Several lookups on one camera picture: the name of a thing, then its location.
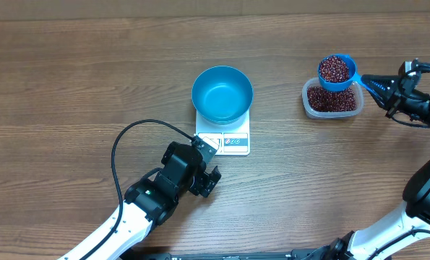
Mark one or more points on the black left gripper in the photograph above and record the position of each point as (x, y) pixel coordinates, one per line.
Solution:
(206, 183)

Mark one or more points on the teal plastic bowl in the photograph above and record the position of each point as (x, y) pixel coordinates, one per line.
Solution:
(222, 94)

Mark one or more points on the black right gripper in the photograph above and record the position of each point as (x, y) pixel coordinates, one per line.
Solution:
(397, 94)

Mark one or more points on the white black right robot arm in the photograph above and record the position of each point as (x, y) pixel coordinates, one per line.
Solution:
(406, 224)

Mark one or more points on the clear plastic container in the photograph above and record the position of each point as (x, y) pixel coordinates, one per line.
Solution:
(311, 113)

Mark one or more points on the white digital kitchen scale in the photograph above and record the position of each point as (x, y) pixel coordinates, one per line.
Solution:
(233, 139)

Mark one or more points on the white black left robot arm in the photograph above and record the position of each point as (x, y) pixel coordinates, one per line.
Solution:
(148, 204)

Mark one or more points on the blue plastic measuring scoop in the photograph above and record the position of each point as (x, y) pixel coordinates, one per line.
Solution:
(353, 76)

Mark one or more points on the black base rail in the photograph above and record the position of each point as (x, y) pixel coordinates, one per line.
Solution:
(296, 254)

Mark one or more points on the red adzuki beans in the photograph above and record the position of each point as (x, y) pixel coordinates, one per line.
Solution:
(334, 70)

